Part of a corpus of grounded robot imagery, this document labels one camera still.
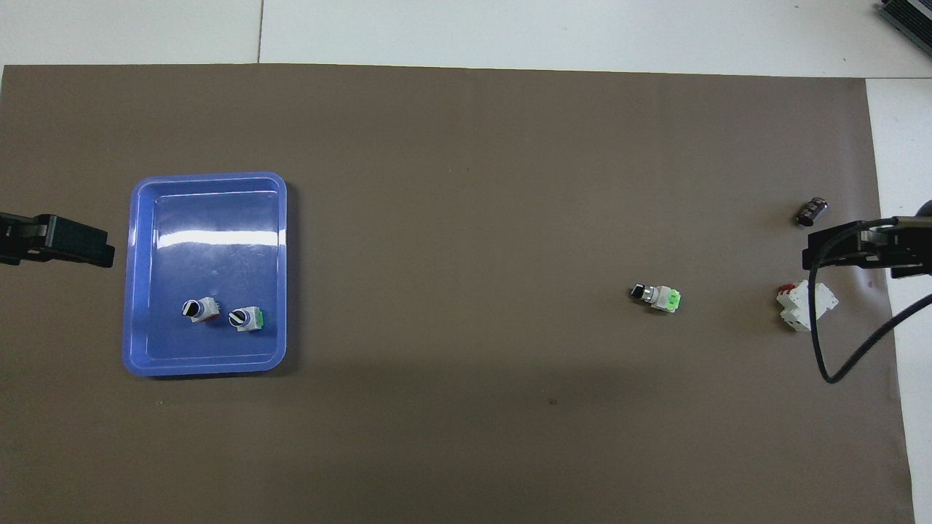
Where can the small dark terminal block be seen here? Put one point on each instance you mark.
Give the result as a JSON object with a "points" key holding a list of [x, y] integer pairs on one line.
{"points": [[812, 211]]}

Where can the white circuit breaker red lever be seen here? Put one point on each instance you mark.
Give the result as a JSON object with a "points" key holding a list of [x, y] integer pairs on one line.
{"points": [[807, 304]]}

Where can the dark ribbed metal device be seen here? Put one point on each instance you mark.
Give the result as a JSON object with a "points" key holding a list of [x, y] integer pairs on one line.
{"points": [[910, 18]]}

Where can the brown table mat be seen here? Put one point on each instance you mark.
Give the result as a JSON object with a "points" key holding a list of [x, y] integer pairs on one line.
{"points": [[466, 218]]}

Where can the blue plastic tray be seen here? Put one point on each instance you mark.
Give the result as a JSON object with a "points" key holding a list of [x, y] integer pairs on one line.
{"points": [[207, 255]]}

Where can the selector switch dark green base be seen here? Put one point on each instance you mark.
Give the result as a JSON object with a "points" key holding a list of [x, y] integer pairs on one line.
{"points": [[246, 319]]}

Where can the selector switch light green base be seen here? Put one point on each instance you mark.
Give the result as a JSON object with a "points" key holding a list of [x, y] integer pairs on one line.
{"points": [[659, 296]]}

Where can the white selector switch, right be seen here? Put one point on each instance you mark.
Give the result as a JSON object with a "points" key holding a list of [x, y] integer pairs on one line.
{"points": [[199, 309]]}

